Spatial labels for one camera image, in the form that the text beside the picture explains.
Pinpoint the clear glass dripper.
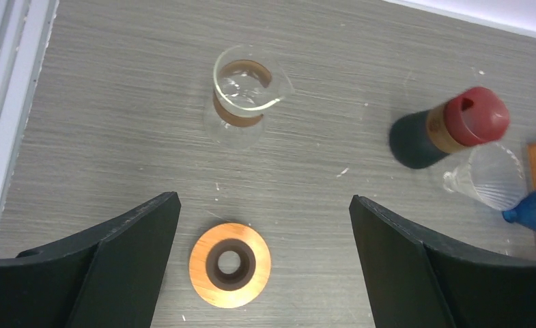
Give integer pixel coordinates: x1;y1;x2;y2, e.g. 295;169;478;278
443;142;527;211

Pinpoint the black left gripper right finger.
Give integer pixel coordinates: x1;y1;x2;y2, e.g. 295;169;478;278
349;195;536;327

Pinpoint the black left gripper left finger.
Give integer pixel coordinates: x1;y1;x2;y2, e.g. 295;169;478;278
0;192;181;327

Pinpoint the glass carafe with brown collar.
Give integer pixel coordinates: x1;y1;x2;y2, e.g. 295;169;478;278
203;44;295;150

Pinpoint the red and black carafe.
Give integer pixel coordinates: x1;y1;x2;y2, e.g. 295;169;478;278
389;86;511;169

